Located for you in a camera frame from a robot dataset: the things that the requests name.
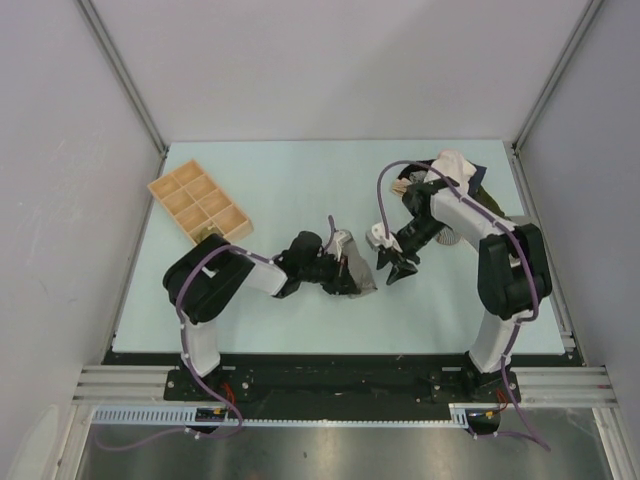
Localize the grey underwear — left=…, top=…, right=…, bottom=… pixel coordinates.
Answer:
left=343, top=241, right=377, bottom=299

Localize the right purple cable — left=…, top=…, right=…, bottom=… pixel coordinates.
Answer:
left=375, top=159, right=551, bottom=451

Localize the purple cable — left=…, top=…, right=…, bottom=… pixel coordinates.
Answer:
left=92, top=215, right=341, bottom=451
left=375, top=159, right=551, bottom=451

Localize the olive rolled garment in tray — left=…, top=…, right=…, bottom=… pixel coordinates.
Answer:
left=193, top=226, right=220, bottom=244

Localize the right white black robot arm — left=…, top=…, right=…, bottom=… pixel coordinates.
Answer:
left=367, top=178, right=552, bottom=401

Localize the navy blue garment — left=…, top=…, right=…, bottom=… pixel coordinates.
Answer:
left=469, top=164, right=487, bottom=189

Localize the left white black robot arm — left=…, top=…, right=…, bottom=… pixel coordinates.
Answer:
left=162, top=231, right=364, bottom=400

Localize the black garment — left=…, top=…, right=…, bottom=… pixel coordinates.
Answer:
left=397, top=159, right=434, bottom=183

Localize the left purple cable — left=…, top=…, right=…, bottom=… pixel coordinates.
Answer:
left=92, top=215, right=341, bottom=451

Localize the beige rolled garment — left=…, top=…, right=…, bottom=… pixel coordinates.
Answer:
left=391, top=178, right=412, bottom=197

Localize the white slotted cable duct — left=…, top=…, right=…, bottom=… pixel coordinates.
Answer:
left=91, top=404, right=499, bottom=428

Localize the wooden compartment tray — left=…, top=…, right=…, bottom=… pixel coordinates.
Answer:
left=148, top=159, right=254, bottom=245

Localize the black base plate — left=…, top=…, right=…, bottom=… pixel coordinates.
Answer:
left=101, top=349, right=586, bottom=405

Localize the dark olive garment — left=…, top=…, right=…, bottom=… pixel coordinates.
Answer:
left=471, top=186, right=507, bottom=219

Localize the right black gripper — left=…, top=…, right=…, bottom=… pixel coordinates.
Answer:
left=376, top=217, right=446, bottom=285

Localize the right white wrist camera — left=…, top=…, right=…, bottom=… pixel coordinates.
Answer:
left=365, top=222, right=403, bottom=253

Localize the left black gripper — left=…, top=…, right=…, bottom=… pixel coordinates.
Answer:
left=298, top=250, right=359, bottom=294

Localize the pink white garment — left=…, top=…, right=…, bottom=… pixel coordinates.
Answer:
left=432, top=150, right=478, bottom=193

